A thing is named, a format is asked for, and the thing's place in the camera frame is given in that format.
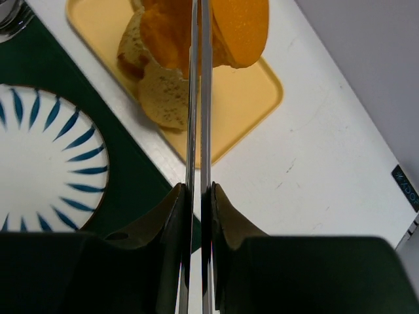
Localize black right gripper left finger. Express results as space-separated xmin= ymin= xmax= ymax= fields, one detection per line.
xmin=1 ymin=184 xmax=187 ymax=313

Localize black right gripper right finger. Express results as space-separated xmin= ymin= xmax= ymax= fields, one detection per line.
xmin=211 ymin=183 xmax=418 ymax=313

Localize metal tongs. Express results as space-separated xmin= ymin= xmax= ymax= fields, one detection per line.
xmin=185 ymin=1 xmax=215 ymax=313

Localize seeded bread slice right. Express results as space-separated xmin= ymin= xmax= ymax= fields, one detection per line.
xmin=137 ymin=61 xmax=189 ymax=131

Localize seeded bread slice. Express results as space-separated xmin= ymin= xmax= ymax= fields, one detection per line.
xmin=137 ymin=61 xmax=189 ymax=131
xmin=117 ymin=6 xmax=153 ymax=80

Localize seeded bread slice left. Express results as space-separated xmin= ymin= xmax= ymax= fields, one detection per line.
xmin=117 ymin=6 xmax=153 ymax=80

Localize white blue striped plate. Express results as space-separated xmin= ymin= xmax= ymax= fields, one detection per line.
xmin=1 ymin=84 xmax=109 ymax=232

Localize blue label sticker right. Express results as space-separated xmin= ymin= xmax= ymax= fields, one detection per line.
xmin=392 ymin=165 xmax=418 ymax=213

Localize yellow tray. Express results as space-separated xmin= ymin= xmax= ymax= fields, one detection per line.
xmin=65 ymin=0 xmax=283 ymax=164

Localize dark green placemat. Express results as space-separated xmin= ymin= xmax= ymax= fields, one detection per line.
xmin=1 ymin=17 xmax=172 ymax=237

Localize patterned handle fork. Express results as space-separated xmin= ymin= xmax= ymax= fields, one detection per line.
xmin=1 ymin=1 xmax=35 ymax=43

